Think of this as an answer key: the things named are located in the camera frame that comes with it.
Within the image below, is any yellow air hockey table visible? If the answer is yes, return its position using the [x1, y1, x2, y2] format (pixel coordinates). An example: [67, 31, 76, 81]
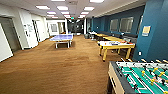
[97, 39, 136, 62]

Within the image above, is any grey double door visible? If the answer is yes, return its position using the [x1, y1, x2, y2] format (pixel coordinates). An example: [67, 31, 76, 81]
[0, 17, 22, 53]

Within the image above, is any yellow pillar sign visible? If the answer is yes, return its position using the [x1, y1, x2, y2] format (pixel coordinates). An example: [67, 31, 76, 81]
[141, 25, 152, 37]

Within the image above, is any rectangular ceiling light panel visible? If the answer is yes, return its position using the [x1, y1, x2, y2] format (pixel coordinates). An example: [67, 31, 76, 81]
[35, 4, 51, 10]
[83, 5, 95, 12]
[56, 5, 69, 11]

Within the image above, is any interior glass window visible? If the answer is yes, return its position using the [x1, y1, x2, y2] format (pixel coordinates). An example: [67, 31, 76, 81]
[119, 16, 134, 34]
[137, 14, 144, 35]
[109, 18, 120, 33]

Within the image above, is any blue ping pong table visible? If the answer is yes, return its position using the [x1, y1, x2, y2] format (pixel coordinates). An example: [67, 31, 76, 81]
[49, 33, 74, 49]

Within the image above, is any long wooden table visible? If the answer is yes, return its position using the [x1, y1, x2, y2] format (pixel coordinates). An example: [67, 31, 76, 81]
[103, 35, 127, 43]
[94, 32, 111, 39]

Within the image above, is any foosball table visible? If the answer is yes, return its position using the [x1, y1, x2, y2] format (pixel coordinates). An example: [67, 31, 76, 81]
[107, 58, 168, 94]

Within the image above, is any small white table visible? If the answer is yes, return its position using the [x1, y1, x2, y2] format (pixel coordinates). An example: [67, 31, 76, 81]
[88, 30, 98, 41]

